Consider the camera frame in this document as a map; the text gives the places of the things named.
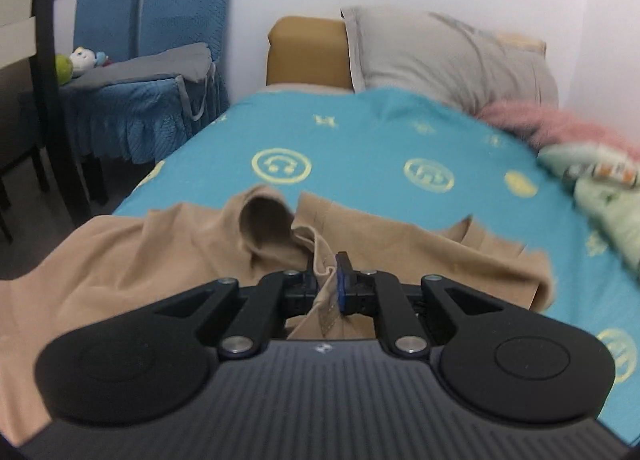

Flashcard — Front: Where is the teal printed bed sheet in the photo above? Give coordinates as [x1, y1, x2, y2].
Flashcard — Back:
[113, 88, 640, 445]

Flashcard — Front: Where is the tan garment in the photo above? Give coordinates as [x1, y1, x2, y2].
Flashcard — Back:
[0, 185, 553, 447]

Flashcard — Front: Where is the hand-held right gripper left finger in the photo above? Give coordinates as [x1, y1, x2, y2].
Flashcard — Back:
[154, 253, 321, 360]

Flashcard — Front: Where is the blue covered chair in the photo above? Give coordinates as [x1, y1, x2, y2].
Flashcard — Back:
[60, 0, 236, 165]
[72, 0, 143, 64]

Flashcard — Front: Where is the tan headboard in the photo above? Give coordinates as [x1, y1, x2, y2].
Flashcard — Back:
[265, 16, 355, 90]

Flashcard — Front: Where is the white plush toy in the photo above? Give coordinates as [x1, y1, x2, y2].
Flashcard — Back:
[68, 47, 108, 76]

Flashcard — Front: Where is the grey pillow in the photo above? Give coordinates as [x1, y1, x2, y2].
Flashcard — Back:
[340, 6, 559, 114]

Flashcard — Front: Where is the grey seat cushion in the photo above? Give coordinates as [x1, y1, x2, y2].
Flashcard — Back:
[62, 43, 218, 122]

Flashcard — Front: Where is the light green printed blanket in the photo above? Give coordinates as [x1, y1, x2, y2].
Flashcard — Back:
[537, 143, 640, 283]

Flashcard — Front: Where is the green plush toy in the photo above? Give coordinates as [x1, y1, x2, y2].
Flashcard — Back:
[54, 54, 76, 86]

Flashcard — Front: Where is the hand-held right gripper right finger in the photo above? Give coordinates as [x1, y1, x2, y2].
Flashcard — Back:
[334, 251, 505, 359]

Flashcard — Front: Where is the pink fluffy blanket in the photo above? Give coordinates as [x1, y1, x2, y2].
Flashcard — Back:
[479, 101, 640, 162]

